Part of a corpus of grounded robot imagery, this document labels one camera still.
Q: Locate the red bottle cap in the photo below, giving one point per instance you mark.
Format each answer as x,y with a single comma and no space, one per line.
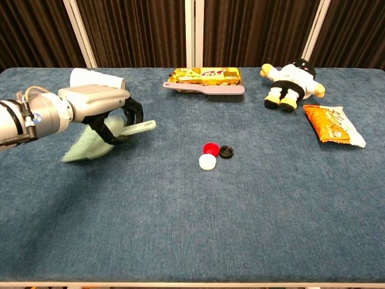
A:
210,148

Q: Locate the white bottle cap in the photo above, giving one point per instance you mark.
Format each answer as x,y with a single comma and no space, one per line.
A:
207,162

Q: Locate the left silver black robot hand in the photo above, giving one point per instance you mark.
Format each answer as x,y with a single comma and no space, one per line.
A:
96,102

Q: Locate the orange white snack bag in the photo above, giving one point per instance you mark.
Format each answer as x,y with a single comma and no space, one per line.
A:
331,123

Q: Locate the black white plush doll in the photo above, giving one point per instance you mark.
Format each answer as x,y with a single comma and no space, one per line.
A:
296,79

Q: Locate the black bottle cap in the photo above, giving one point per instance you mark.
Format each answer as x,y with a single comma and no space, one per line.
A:
226,152

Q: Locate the small light green broom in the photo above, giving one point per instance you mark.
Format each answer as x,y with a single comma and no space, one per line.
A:
81,150

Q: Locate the white metal table frame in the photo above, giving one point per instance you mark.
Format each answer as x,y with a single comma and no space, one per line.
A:
192,285

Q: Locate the blue table cloth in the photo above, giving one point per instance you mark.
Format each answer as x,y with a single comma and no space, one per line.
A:
192,225

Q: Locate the yellow snack package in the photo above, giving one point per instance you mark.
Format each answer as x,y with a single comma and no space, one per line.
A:
207,75

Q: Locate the white partition frame post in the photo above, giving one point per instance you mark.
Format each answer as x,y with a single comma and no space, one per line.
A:
315,30
189,30
80,33

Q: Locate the white paper cup stack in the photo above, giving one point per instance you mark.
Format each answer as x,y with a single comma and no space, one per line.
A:
90,78

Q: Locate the dark brown pleated curtain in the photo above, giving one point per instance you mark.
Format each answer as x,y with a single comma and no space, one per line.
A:
255,30
361,30
135,30
30,30

